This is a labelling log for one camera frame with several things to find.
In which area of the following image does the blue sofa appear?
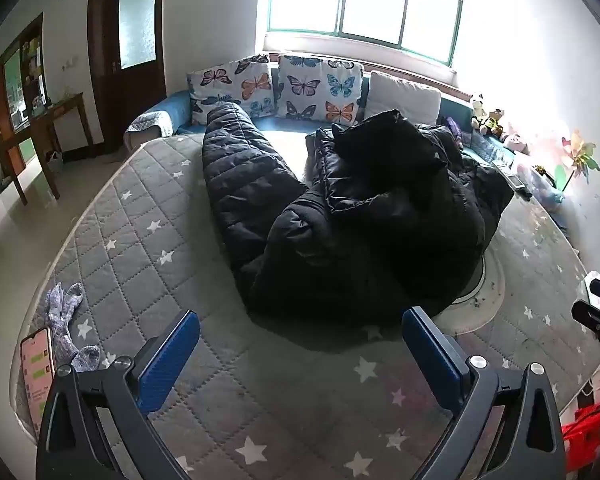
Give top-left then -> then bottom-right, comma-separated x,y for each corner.
125,57 -> 571,226

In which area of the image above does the wooden side table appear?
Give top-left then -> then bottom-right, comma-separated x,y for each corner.
30,92 -> 93,201

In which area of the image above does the colourful pinwheel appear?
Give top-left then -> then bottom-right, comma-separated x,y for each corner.
555,130 -> 600,192

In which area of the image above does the plain white pillow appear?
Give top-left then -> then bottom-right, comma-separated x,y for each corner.
365,70 -> 443,126

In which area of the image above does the pink plush toy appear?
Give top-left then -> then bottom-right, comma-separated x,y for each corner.
504,130 -> 531,155

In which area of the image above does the round white mat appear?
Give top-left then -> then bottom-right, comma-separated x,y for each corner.
430,250 -> 507,337

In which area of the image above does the green framed window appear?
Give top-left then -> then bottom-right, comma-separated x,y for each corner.
267,0 -> 468,67

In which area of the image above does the black and white plush toy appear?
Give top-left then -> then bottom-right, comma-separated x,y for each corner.
470,94 -> 487,131

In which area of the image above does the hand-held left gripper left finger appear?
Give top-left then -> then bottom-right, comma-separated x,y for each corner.
35,309 -> 201,480

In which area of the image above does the green and brown plush toy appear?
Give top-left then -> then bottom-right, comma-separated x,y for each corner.
480,107 -> 507,137

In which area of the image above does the purple cloth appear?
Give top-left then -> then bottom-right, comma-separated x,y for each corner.
442,116 -> 464,150

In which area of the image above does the red plastic basket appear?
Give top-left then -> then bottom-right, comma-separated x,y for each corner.
561,405 -> 600,474

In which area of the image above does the smartphone with pink case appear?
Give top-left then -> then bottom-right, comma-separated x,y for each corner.
20,327 -> 56,438

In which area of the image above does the lavender knit sock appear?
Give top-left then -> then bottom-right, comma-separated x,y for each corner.
55,332 -> 102,373
45,282 -> 86,341

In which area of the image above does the grey remote control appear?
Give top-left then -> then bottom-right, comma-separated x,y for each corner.
492,160 -> 525,189

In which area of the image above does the dark wooden door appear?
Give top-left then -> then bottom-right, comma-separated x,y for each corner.
87,0 -> 167,153

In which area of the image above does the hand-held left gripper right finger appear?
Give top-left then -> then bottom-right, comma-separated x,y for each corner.
401,306 -> 567,480

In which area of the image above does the grey star quilted mattress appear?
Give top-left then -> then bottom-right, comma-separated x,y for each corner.
10,132 -> 600,480

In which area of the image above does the black puffer jacket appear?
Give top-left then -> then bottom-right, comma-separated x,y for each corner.
201,102 -> 516,353

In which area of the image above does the butterfly print pillow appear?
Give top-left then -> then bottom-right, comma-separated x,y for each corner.
187,54 -> 276,126
276,54 -> 365,127

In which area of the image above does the wooden display cabinet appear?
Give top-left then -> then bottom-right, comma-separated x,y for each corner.
0,12 -> 48,206

